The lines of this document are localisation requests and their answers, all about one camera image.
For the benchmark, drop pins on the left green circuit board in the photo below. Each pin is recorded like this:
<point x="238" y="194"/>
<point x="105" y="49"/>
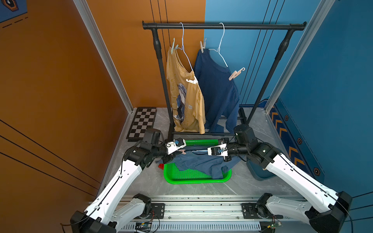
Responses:
<point x="143" y="227"/>

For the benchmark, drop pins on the black clothes rack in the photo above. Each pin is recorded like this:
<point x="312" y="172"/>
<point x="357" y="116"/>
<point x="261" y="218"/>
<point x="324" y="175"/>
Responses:
<point x="154" y="27"/>

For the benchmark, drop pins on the white clothespin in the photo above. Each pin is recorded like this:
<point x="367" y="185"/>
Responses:
<point x="194" y="81"/>

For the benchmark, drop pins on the beige clothespin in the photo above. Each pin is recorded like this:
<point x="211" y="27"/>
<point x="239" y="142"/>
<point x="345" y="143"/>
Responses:
<point x="203" y="45"/>

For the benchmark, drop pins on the black white checkerboard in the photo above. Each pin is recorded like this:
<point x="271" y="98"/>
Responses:
<point x="144" y="119"/>

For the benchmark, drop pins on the light blue hanger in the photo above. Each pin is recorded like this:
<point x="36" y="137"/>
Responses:
<point x="200" y="152"/>

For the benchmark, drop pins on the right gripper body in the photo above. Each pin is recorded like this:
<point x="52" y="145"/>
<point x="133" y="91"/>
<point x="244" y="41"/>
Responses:
<point x="225" y="141"/>

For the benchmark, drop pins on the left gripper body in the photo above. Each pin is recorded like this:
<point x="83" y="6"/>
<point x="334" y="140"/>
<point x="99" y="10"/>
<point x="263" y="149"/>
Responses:
<point x="167" y="158"/>

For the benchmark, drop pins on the teal plastic tub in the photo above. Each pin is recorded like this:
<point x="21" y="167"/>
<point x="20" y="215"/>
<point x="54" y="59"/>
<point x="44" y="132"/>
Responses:
<point x="257" y="171"/>

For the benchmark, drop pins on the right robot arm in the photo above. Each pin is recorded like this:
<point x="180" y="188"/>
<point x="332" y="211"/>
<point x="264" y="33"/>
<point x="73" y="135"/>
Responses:
<point x="246" y="144"/>

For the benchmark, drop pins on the white wire hanger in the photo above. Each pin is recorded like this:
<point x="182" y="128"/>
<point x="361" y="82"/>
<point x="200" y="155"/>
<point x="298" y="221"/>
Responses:
<point x="183" y="46"/>
<point x="218" y="50"/>

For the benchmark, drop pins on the pale green clothespin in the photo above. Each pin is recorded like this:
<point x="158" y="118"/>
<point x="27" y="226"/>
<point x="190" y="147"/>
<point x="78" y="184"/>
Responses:
<point x="174" y="46"/>

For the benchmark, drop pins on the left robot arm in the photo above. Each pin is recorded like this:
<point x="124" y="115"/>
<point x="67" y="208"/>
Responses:
<point x="103" y="214"/>

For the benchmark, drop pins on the left white wire hanger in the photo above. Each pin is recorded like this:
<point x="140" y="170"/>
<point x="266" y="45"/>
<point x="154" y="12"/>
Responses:
<point x="183" y="46"/>

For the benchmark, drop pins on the navy blue t-shirt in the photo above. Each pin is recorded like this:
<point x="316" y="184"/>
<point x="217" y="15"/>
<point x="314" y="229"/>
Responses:
<point x="220" y="94"/>

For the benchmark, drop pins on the yellow printed t-shirt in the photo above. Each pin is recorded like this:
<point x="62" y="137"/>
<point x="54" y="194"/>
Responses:
<point x="187" y="100"/>

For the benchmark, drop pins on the green plastic basket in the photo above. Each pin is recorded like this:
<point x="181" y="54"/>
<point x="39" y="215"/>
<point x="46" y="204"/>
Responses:
<point x="174" y="176"/>

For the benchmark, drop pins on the light pink clothespin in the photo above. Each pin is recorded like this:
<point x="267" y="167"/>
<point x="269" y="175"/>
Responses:
<point x="236" y="73"/>

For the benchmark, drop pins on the light blue t-shirt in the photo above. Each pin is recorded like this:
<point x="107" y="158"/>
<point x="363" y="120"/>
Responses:
<point x="214" y="166"/>

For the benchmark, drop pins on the middle white wire hanger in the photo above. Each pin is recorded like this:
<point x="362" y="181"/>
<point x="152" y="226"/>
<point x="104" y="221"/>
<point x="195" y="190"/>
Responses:
<point x="218" y="50"/>

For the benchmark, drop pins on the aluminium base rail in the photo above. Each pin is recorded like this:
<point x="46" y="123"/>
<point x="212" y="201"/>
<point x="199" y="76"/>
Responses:
<point x="204" y="209"/>

